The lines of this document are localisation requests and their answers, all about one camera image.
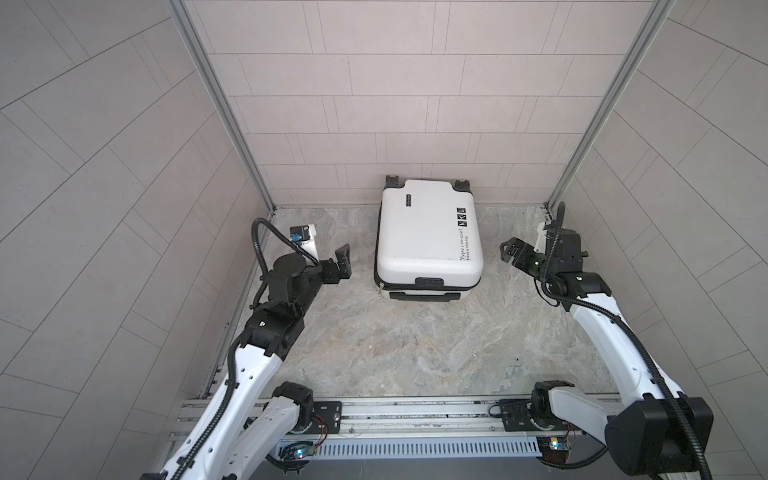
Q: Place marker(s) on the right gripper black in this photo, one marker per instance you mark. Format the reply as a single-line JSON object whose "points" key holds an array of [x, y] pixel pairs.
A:
{"points": [[525, 250]]}

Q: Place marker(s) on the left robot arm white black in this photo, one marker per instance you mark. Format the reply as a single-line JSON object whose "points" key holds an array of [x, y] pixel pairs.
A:
{"points": [[224, 444]]}

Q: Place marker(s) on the right aluminium corner profile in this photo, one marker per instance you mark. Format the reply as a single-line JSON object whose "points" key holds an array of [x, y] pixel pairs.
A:
{"points": [[647, 32]]}

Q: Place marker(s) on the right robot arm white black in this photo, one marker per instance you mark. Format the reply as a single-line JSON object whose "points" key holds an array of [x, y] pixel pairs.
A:
{"points": [[657, 429]]}

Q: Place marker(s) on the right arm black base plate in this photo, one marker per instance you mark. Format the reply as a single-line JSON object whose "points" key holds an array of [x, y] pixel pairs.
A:
{"points": [[516, 416]]}

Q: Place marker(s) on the aluminium corner profile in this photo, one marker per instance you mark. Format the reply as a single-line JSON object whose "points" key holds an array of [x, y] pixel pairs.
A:
{"points": [[192, 41], [647, 32]]}

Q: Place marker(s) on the green circuit board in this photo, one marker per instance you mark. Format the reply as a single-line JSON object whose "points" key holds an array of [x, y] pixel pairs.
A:
{"points": [[554, 450], [297, 451]]}

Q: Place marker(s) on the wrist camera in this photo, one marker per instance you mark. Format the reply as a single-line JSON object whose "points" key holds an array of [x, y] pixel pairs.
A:
{"points": [[540, 245], [305, 237]]}

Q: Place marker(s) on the aluminium mounting rail frame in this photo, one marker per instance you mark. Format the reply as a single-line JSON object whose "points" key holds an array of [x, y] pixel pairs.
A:
{"points": [[398, 428]]}

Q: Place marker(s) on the black and white suitcase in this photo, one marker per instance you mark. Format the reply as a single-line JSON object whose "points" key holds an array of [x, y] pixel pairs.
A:
{"points": [[428, 246]]}

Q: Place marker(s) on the left aluminium corner profile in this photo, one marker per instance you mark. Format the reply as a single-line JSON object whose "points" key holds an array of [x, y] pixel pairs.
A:
{"points": [[192, 41]]}

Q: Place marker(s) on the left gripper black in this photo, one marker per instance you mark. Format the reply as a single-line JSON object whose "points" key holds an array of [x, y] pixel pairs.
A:
{"points": [[342, 268]]}

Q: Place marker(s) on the right green circuit board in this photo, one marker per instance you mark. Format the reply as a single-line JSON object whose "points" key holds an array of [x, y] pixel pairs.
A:
{"points": [[554, 450]]}

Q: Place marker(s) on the left green circuit board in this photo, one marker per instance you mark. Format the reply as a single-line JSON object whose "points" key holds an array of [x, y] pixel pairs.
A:
{"points": [[297, 451]]}

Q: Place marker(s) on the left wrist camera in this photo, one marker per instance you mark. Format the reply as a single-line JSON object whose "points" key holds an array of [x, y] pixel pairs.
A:
{"points": [[305, 237]]}

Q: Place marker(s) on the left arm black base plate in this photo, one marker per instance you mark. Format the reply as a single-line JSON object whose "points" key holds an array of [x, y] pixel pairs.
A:
{"points": [[325, 418]]}

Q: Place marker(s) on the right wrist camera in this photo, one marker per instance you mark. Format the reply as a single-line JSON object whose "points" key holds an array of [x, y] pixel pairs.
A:
{"points": [[540, 245]]}

